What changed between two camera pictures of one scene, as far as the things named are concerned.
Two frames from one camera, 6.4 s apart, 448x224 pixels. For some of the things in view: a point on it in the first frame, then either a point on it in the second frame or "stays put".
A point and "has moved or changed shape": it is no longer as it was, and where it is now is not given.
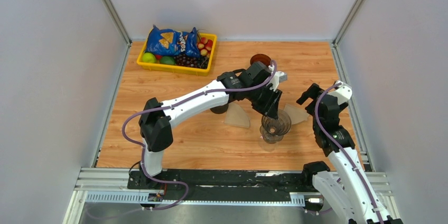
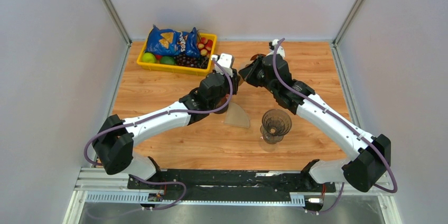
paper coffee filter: x=296 y=114 has moved or changed shape
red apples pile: x=205 y=46 stays put
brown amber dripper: x=261 y=57 stays put
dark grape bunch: x=201 y=62 stays put
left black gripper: x=271 y=108 → x=235 y=81
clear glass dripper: x=272 y=130 stays put
